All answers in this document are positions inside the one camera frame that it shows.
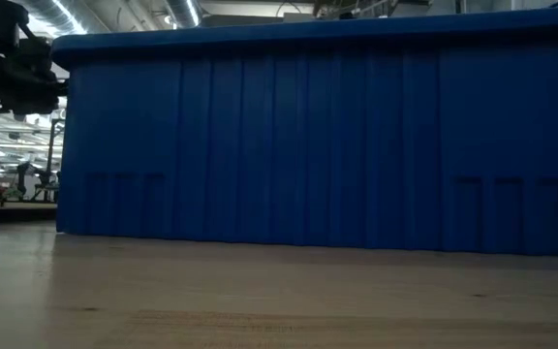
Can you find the large blue plastic bin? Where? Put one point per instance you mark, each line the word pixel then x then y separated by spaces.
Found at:
pixel 308 145

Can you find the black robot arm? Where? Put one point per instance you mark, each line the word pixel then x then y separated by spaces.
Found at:
pixel 23 177
pixel 46 186

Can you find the long grey wooden-top workbench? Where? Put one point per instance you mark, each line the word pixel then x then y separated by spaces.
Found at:
pixel 17 207

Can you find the silver ceiling duct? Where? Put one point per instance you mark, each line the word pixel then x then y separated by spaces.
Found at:
pixel 61 14
pixel 182 9

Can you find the black stand pole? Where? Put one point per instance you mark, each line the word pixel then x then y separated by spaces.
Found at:
pixel 52 145

